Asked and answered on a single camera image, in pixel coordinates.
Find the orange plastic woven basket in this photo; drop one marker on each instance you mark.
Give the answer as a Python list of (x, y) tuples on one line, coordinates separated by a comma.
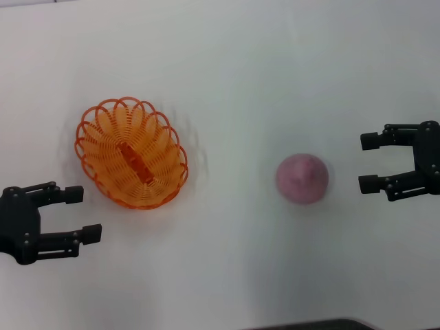
[(132, 156)]

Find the pink red peach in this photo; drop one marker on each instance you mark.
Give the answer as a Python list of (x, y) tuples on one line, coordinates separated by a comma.
[(302, 178)]

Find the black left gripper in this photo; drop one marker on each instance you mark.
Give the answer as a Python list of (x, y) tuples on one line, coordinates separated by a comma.
[(19, 223)]

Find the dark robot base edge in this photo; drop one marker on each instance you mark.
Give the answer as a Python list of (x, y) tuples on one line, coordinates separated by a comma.
[(309, 324)]

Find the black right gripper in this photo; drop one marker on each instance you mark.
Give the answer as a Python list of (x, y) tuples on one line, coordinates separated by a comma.
[(429, 154)]

